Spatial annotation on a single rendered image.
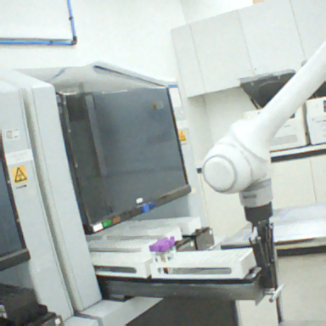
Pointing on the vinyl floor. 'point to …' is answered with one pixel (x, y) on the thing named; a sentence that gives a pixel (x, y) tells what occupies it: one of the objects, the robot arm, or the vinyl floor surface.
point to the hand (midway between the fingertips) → (267, 276)
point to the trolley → (299, 232)
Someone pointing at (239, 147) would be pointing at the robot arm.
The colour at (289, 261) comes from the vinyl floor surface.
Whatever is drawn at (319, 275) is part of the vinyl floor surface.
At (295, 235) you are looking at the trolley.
